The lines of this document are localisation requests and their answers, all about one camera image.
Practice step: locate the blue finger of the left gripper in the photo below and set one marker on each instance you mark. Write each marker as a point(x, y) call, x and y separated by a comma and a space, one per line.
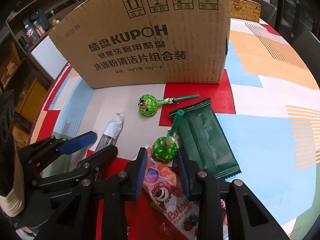
point(77, 143)

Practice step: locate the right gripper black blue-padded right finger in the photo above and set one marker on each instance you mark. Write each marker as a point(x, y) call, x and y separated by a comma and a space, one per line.
point(247, 217)

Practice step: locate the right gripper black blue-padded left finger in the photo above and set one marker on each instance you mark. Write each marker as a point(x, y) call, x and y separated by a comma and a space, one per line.
point(77, 217)

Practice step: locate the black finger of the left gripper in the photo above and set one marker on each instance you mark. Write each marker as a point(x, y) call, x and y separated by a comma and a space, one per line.
point(96, 162)

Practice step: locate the grey white snack stick packet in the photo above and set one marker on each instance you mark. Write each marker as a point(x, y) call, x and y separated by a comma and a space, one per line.
point(111, 132)

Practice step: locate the pink bear snack packet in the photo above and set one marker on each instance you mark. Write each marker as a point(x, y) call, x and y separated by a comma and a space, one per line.
point(165, 189)

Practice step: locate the green lollipop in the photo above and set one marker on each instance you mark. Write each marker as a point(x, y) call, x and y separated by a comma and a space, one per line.
point(164, 149)
point(148, 105)

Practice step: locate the dark green snack packet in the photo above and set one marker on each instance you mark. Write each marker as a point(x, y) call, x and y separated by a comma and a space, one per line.
point(204, 141)

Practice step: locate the colourful patchwork tablecloth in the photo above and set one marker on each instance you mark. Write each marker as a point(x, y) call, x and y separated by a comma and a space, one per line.
point(267, 105)

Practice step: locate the water bottle on counter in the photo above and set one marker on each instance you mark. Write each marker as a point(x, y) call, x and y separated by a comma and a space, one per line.
point(31, 33)

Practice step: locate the brown cardboard box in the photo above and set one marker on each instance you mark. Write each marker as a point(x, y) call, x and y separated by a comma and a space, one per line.
point(130, 42)

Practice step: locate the woven wicker basket box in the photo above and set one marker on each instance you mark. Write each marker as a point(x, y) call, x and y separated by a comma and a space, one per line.
point(245, 10)

